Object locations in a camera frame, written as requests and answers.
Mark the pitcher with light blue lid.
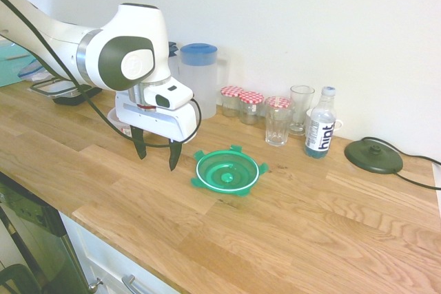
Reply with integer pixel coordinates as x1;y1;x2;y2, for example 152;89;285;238
178;43;231;120

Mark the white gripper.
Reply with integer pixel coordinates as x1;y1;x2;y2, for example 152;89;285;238
114;91;201;172

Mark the hint water bottle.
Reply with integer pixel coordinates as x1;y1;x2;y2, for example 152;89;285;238
304;86;337;160

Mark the white cabinet drawer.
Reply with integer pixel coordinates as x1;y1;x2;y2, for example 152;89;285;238
58;211;180;294

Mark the green round container lid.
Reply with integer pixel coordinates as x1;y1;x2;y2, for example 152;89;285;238
190;145;270;197

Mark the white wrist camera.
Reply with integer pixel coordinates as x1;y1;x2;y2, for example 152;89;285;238
142;82;194;111

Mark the dark round kettle base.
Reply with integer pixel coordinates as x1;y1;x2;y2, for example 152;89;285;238
344;138;404;174

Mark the jar with red checked lid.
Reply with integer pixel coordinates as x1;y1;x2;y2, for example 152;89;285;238
238;91;265;125
220;85;244;118
264;96;296;111

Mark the clear food bowl with cereal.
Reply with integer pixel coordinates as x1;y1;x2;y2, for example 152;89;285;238
106;107;139;138

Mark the white mug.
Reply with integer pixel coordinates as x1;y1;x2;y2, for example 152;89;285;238
305;107;345;133

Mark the steel dishwasher front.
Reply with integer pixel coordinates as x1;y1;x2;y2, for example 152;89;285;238
0;171;92;294

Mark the black kettle base with cord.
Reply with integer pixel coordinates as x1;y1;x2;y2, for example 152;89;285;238
358;136;441;191

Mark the clear plastic zip bag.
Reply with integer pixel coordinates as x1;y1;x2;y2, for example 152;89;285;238
17;61;58;83

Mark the tall footed clear glass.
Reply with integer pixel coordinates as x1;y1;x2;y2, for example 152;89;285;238
289;85;316;136

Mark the black container with clear lid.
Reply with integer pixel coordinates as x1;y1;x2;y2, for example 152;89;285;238
29;76;103;106

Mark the teal flat box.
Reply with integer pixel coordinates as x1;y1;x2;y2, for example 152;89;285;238
0;41;39;88

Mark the metal drawer handle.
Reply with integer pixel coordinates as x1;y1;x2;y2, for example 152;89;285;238
121;274;156;294

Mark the faceted clear glass tumbler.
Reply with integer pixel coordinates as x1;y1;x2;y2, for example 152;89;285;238
264;106;296;147

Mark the pitcher with dark blue lid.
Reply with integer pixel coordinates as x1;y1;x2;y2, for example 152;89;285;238
167;41;181;83

